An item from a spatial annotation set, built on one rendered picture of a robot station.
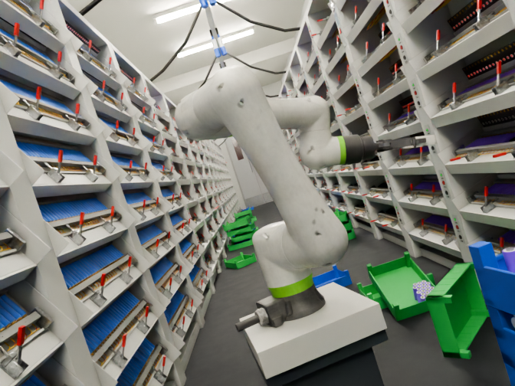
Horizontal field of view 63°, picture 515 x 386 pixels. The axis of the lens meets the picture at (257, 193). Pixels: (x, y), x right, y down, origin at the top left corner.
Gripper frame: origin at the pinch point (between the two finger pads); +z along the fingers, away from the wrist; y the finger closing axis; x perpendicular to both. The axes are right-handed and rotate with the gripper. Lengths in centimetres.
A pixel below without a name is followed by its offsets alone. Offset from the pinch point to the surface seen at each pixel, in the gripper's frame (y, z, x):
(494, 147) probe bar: -1.6, 24.5, -4.5
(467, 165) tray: -13.3, 20.9, -9.6
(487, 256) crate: 86, -29, -19
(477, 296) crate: -11, 19, -57
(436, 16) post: -30, 23, 50
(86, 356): 33, -103, -46
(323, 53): -170, 5, 78
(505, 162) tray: 9.4, 20.9, -9.6
